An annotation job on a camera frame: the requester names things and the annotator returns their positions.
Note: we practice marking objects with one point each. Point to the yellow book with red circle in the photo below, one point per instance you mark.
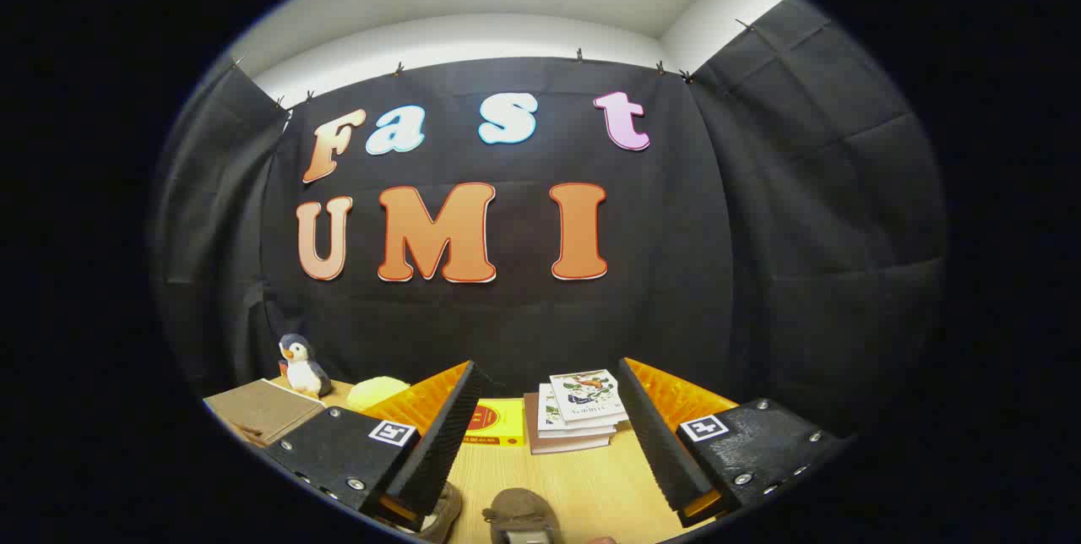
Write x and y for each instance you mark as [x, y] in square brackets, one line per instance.
[494, 421]

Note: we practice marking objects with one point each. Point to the brown suede shoe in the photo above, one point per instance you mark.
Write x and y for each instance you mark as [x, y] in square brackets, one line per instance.
[444, 510]
[522, 507]

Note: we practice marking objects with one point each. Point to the brown cover book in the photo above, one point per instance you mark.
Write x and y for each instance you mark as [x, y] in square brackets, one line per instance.
[566, 445]

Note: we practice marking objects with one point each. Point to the beige fabric storage box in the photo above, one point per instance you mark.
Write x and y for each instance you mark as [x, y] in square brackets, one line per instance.
[262, 410]

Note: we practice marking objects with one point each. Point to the black backdrop cloth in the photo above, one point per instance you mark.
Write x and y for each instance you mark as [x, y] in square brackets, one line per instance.
[676, 274]

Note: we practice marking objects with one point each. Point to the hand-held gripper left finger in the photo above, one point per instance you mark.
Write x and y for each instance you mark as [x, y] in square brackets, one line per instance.
[439, 443]

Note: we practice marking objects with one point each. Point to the white illustrated cover book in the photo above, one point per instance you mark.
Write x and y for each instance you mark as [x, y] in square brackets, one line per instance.
[587, 396]

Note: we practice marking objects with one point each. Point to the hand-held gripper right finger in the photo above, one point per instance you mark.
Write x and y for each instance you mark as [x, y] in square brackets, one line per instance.
[663, 451]

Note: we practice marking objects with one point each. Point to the penguin plush toy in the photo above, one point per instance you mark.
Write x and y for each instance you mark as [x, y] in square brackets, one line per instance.
[301, 368]

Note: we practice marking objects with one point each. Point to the yellow round plush cushion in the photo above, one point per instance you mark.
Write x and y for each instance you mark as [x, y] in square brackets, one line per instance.
[376, 392]

